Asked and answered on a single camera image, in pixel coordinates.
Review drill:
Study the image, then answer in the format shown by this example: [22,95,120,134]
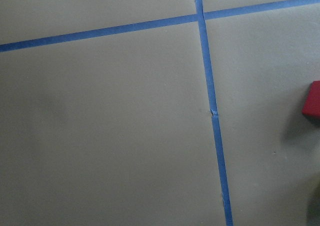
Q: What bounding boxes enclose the red wooden block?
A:
[301,80,320,120]

